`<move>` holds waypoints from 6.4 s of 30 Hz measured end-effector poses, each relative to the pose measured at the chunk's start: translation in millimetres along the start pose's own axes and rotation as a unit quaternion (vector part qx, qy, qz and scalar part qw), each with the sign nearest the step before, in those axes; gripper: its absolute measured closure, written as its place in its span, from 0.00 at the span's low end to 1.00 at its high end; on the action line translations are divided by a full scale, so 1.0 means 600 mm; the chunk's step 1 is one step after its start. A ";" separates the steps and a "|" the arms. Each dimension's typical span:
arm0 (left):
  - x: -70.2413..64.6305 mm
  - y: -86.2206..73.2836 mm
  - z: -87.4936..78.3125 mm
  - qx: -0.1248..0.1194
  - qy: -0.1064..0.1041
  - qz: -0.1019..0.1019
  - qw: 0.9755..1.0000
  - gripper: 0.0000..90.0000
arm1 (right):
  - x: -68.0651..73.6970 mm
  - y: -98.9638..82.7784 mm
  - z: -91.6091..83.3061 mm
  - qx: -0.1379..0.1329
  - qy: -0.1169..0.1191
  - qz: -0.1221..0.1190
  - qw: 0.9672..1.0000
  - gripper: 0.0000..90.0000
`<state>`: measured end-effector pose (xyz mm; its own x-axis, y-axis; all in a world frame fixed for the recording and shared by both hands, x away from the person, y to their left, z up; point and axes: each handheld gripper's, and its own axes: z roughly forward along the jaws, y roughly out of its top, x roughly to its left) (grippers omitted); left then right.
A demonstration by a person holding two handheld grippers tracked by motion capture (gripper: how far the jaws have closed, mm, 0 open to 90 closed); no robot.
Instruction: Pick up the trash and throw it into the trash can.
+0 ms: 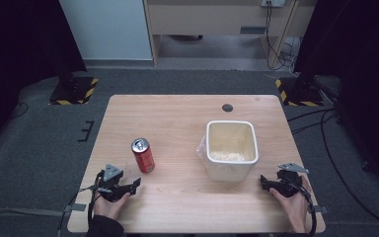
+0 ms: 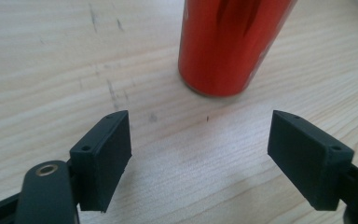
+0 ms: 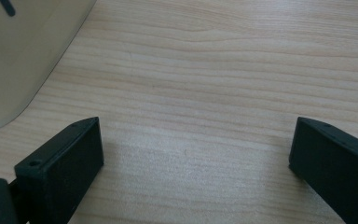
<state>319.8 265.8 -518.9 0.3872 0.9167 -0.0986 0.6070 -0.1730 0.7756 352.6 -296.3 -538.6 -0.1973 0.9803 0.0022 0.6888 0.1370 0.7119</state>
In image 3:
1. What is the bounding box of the beige cup with dark print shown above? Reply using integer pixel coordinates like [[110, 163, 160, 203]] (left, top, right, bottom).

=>
[[0, 0, 98, 135]]

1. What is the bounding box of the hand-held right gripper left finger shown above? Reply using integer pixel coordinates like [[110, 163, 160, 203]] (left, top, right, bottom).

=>
[[13, 116, 104, 224]]

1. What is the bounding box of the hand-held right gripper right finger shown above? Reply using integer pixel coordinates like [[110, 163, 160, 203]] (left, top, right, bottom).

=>
[[288, 116, 358, 224]]

